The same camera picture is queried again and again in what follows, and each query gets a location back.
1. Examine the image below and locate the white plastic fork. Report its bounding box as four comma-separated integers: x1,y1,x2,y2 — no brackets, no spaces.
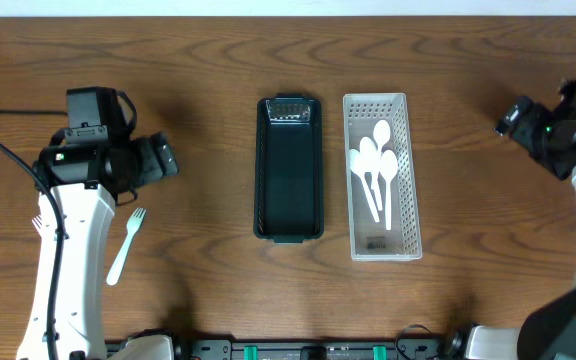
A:
106,207,147,286
31,215,43,235

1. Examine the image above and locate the white plastic spoon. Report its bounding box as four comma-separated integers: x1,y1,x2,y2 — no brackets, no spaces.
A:
373,119,391,153
380,150,398,231
359,137,383,211
349,149,379,223

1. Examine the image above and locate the clear perforated plastic basket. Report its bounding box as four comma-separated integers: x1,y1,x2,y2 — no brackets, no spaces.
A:
343,93,422,261

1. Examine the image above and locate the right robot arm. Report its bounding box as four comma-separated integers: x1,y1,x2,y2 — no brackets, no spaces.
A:
445,78,576,359

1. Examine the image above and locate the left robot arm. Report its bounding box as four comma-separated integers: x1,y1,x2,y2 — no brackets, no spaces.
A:
16,87,179,359

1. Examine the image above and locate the black plastic basket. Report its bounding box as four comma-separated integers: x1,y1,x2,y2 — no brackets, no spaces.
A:
253,94,324,244

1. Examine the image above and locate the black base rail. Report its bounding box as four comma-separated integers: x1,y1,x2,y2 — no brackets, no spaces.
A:
107,324,472,360

